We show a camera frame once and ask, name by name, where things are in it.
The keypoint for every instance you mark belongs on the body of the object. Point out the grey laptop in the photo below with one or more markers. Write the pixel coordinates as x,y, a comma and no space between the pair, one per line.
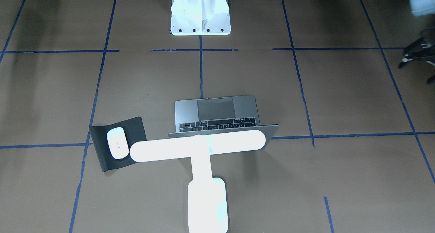
231,124

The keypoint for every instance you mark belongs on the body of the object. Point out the black mouse pad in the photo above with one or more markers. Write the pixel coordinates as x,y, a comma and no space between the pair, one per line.
134,131

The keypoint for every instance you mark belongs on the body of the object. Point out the white computer mouse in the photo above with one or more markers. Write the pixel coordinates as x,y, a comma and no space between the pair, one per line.
117,142

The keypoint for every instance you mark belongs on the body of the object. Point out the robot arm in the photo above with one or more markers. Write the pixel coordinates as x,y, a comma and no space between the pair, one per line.
422,7

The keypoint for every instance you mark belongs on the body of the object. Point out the white desk lamp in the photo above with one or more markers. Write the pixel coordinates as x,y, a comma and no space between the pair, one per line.
206,195

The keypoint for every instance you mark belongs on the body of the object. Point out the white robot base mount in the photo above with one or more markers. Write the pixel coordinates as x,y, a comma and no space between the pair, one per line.
200,17

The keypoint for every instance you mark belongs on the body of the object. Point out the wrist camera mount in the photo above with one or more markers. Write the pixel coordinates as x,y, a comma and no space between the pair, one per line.
423,49

